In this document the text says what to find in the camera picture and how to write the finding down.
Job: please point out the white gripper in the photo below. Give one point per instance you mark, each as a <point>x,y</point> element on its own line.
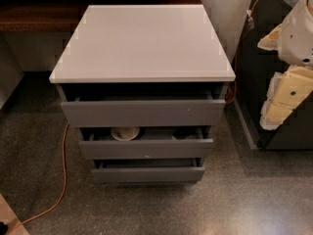
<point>297,38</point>

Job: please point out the grey drawer cabinet white top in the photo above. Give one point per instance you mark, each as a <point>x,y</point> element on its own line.
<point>143,52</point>

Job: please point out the grey top drawer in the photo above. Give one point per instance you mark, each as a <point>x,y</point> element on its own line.
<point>206,111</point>

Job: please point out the white ceramic bowl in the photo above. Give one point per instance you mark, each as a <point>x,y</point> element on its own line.
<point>125,133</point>

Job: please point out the dark wooden shelf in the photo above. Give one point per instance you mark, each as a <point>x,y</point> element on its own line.
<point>58,15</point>

